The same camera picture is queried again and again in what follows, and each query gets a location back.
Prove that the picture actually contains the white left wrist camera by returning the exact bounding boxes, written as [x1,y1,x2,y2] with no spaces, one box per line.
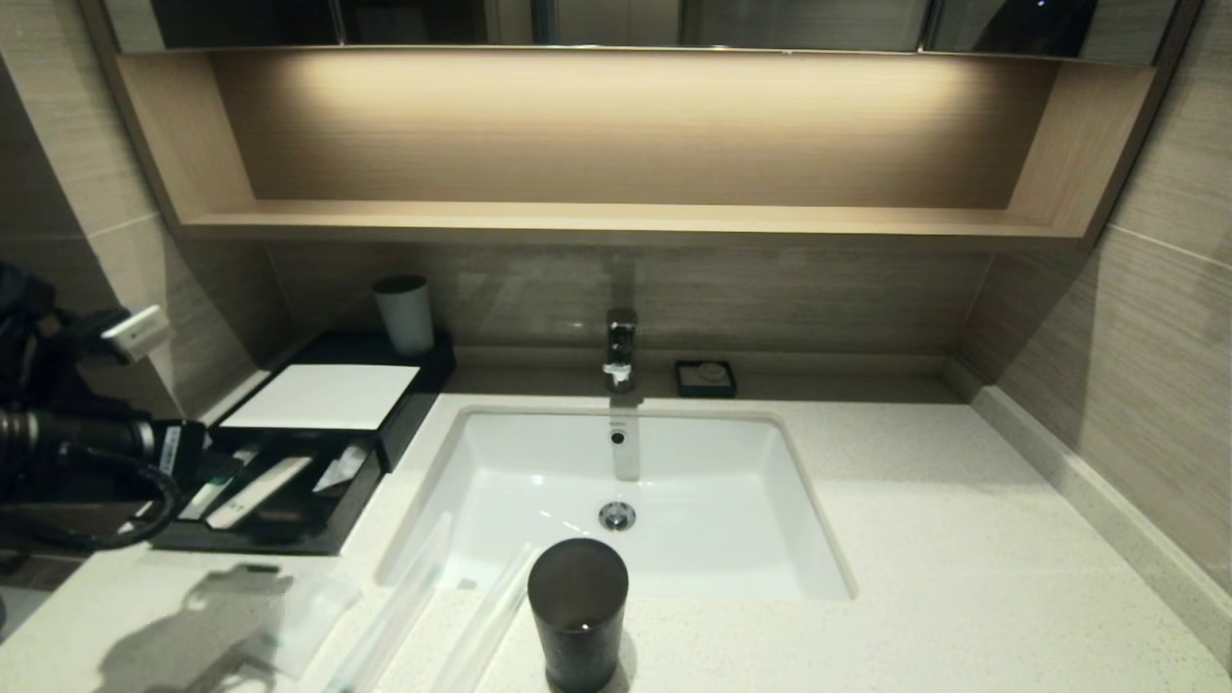
[101,306,172,363]

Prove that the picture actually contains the dark grey tumbler cup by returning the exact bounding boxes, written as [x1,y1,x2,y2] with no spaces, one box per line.
[526,537,630,693]

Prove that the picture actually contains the chrome faucet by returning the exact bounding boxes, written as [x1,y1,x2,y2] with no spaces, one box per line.
[603,308,638,394]

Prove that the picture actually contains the green label tube packet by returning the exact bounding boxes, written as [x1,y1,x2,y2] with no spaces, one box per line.
[178,445,263,522]

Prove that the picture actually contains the black soap dish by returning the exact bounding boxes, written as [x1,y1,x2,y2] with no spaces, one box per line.
[674,360,738,399]

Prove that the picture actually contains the thick black cable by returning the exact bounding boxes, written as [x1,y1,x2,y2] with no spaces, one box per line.
[0,443,184,552]

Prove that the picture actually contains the mirror cabinet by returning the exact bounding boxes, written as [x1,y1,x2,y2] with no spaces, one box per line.
[101,0,1180,66]

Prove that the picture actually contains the long clear toothbrush pack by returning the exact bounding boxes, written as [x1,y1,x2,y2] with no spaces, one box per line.
[322,510,455,693]
[428,541,540,693]

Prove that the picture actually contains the white ceramic sink basin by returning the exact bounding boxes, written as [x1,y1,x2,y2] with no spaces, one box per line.
[375,404,856,603]

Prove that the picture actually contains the red item frosted pouch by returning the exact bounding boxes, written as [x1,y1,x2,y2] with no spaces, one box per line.
[313,443,372,495]

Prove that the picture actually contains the light wooden wall shelf niche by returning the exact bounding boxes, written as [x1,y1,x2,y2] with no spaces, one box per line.
[77,0,1209,251]

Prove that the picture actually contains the black tray box white lid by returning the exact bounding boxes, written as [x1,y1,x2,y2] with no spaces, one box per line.
[210,332,457,473]

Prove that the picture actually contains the small white sachet packet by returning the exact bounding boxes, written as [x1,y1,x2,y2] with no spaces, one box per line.
[241,572,364,679]

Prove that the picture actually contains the white cup with dark rim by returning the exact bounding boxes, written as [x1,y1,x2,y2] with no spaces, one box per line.
[372,274,436,358]

